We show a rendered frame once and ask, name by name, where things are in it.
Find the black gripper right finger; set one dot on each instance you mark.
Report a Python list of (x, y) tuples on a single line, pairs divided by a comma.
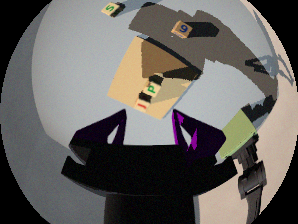
[(206, 140)]

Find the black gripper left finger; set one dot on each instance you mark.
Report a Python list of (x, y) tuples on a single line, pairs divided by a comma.
[(99, 131)]

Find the tan flat mat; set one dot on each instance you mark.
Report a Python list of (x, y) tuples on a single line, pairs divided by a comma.
[(142, 60)]

